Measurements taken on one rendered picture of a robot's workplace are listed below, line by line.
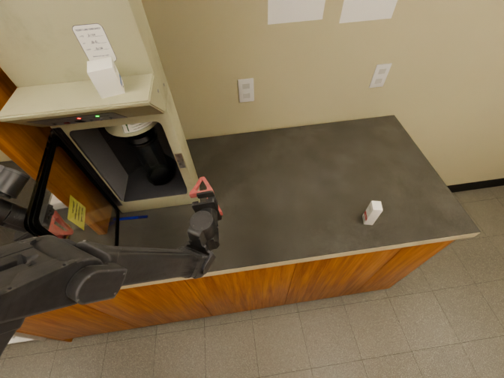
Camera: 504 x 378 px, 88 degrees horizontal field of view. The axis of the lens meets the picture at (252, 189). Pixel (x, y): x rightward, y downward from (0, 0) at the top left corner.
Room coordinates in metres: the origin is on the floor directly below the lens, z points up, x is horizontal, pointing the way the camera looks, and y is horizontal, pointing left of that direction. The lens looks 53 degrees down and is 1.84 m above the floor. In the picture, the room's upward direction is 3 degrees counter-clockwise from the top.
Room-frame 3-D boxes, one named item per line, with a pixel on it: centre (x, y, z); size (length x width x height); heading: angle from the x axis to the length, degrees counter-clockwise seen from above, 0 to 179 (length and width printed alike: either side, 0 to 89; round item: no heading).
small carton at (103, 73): (0.54, 0.30, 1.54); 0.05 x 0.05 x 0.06; 19
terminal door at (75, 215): (0.42, 0.50, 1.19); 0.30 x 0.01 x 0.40; 13
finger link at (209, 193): (0.45, 0.14, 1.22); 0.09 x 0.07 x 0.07; 5
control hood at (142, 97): (0.54, 0.37, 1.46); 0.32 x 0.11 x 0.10; 95
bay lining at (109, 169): (0.72, 0.39, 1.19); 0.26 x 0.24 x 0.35; 95
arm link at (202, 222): (0.29, 0.15, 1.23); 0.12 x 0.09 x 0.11; 153
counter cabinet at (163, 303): (0.67, 0.21, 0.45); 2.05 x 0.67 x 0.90; 95
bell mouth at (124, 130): (0.70, 0.37, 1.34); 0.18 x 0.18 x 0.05
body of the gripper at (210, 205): (0.38, 0.13, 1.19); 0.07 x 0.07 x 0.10; 5
